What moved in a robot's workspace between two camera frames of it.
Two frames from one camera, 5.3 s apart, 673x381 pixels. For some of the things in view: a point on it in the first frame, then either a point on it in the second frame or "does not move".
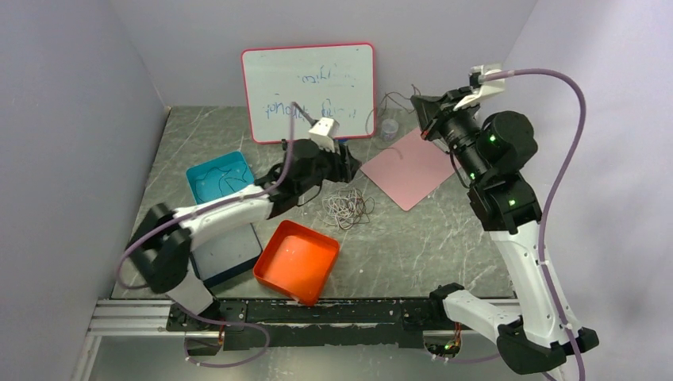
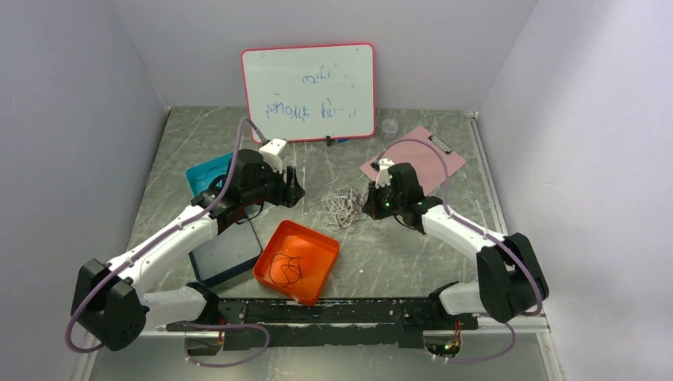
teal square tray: [219, 177] does not move
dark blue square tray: [225, 252] does not move
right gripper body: [453, 126] to [381, 203]
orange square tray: [298, 262] does not move
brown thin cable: [362, 206] to [287, 257]
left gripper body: [335, 171] to [277, 192]
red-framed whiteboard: [336, 82] does not move
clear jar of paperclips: [389, 128] does not move
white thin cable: [341, 205] does not move
